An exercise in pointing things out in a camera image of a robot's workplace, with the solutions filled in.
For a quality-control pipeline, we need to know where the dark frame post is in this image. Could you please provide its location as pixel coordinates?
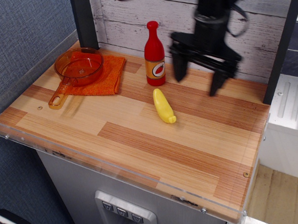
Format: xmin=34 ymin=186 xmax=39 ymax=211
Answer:
xmin=70 ymin=0 xmax=99 ymax=50
xmin=263 ymin=0 xmax=298 ymax=105

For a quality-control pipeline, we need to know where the dark right frame post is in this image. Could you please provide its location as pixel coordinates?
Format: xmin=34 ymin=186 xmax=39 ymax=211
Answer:
xmin=263 ymin=0 xmax=298 ymax=105

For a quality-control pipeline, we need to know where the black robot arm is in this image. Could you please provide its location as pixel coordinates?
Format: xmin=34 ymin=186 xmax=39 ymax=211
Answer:
xmin=170 ymin=0 xmax=248 ymax=96

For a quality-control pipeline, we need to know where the orange transparent plastic pan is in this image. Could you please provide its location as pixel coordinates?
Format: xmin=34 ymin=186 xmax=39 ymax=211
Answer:
xmin=48 ymin=47 xmax=104 ymax=110

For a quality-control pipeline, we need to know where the red toy sauce bottle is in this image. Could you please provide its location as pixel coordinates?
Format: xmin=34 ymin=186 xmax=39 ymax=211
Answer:
xmin=144 ymin=21 xmax=166 ymax=86

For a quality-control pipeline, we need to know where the silver dispenser button panel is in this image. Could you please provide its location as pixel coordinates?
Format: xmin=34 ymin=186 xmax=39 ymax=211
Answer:
xmin=94 ymin=190 xmax=157 ymax=224

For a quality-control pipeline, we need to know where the silver toy fridge cabinet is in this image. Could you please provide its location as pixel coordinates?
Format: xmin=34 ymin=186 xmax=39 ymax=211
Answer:
xmin=38 ymin=151 xmax=226 ymax=224

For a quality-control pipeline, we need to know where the orange folded cloth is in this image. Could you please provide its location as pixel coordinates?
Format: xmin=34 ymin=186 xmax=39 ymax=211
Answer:
xmin=70 ymin=55 xmax=125 ymax=96

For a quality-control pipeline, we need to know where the white toy sink unit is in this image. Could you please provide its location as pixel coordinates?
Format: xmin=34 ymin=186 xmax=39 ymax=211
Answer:
xmin=258 ymin=74 xmax=298 ymax=177

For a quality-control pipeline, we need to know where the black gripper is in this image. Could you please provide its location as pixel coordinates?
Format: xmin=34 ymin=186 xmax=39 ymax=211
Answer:
xmin=170 ymin=15 xmax=242 ymax=97

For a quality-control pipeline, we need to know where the yellow toy banana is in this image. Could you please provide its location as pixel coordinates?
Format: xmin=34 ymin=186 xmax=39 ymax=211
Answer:
xmin=153 ymin=88 xmax=176 ymax=124

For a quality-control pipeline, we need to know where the dark left frame post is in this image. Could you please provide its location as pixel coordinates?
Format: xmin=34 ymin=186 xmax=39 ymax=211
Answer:
xmin=70 ymin=0 xmax=99 ymax=50

